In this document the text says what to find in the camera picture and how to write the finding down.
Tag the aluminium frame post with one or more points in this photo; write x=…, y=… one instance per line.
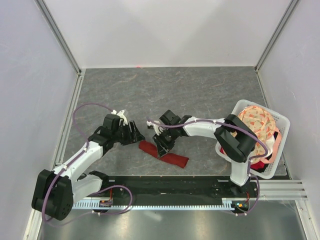
x=276, y=33
x=58, y=35

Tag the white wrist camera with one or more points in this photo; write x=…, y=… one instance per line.
x=122, y=114
x=156, y=126

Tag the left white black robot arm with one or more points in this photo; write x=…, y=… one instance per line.
x=57, y=190

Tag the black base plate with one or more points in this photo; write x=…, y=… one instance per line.
x=172, y=191

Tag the grey slotted cable duct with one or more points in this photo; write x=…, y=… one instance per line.
x=98, y=204

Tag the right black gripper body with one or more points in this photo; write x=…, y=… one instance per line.
x=167, y=138

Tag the left aluminium frame post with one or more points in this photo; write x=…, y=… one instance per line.
x=58, y=35

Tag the red cloth in basket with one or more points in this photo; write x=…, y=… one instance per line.
x=259, y=166

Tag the white plastic laundry basket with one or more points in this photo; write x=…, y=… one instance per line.
x=282, y=123

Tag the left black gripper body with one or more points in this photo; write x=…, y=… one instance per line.
x=123, y=135

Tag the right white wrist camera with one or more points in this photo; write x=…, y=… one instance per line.
x=156, y=126

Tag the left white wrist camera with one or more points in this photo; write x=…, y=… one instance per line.
x=122, y=114

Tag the dark red cloth napkin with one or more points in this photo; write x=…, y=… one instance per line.
x=169, y=158

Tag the right aluminium frame post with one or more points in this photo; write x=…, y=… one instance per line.
x=276, y=33

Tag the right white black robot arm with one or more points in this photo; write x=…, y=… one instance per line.
x=234, y=137

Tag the floral peach cloth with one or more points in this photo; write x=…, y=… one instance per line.
x=263, y=124

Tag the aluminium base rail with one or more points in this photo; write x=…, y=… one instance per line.
x=33, y=227

